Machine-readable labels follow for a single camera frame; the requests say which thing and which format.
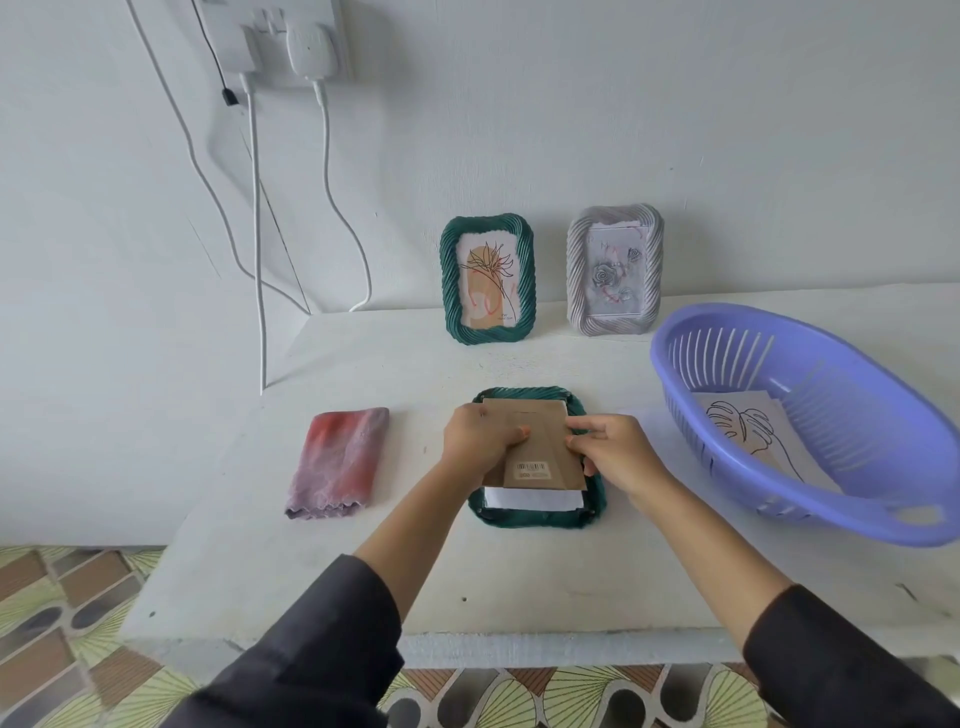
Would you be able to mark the person's right forearm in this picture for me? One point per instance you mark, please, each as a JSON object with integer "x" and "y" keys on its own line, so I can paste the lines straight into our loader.
{"x": 712, "y": 562}

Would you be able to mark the person's left forearm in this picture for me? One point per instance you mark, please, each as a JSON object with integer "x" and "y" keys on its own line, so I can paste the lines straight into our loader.
{"x": 412, "y": 540}

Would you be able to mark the person's right hand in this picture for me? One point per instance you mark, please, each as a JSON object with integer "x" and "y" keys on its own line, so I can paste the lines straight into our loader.
{"x": 622, "y": 454}

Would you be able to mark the grey frame with rose drawing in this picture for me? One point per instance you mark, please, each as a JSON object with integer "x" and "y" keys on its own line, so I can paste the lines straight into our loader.
{"x": 575, "y": 277}

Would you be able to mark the white rounded charger adapter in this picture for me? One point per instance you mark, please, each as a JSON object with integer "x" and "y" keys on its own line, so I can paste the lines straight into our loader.
{"x": 313, "y": 49}

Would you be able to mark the pink purple cloth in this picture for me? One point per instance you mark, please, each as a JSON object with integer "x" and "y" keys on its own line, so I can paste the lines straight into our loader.
{"x": 337, "y": 465}

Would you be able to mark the brown cardboard frame backing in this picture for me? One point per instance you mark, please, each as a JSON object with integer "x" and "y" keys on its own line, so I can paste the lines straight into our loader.
{"x": 540, "y": 442}

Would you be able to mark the purple plastic basket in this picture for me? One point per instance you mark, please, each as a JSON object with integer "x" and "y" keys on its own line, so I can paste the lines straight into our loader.
{"x": 862, "y": 390}

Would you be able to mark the white rectangular charger adapter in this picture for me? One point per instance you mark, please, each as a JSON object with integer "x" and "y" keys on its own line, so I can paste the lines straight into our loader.
{"x": 240, "y": 45}

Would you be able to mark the person's left hand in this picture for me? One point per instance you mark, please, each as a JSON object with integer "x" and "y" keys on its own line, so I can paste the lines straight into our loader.
{"x": 472, "y": 446}

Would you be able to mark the white wall socket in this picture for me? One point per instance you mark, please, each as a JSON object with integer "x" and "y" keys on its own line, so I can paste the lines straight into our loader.
{"x": 274, "y": 60}

